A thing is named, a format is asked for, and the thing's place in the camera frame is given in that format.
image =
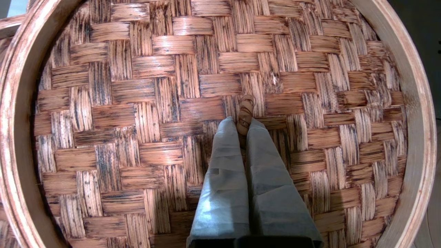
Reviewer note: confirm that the right gripper wrapped left finger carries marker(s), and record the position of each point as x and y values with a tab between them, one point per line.
224	193

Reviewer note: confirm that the right gripper wrapped right finger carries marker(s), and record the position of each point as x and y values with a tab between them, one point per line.
272	199

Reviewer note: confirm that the small woven bamboo steamer lid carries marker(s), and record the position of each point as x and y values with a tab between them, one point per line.
137	103

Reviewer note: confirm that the black induction cooktop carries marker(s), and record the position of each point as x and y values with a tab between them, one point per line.
423	34

